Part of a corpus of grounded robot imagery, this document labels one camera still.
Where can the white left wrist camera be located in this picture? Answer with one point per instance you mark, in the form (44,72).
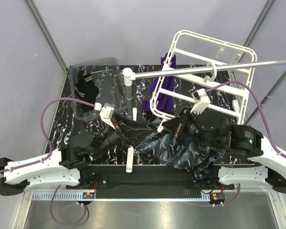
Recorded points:
(106,112)

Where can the white clip sock hanger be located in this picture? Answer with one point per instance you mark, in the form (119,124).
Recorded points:
(206,77)

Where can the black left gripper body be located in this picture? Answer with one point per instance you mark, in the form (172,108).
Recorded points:
(118,123)

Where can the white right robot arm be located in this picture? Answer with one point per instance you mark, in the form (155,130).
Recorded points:
(215,131)

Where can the clear plastic bin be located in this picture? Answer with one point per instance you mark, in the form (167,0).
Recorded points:
(97,82)

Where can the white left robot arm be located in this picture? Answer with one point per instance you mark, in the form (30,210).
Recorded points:
(68,165)

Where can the grey white drying rack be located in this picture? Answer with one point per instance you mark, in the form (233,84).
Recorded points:
(274,157)

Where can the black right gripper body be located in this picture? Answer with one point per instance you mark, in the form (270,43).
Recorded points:
(186,119)

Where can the dark patterned cloth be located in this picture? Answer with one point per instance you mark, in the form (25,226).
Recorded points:
(190,155)

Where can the black striped sock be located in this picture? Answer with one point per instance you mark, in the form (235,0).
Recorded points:
(85,89)

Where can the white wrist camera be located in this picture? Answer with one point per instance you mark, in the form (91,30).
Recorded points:
(201,101)
(106,112)

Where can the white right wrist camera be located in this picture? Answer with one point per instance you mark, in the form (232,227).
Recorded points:
(201,101)

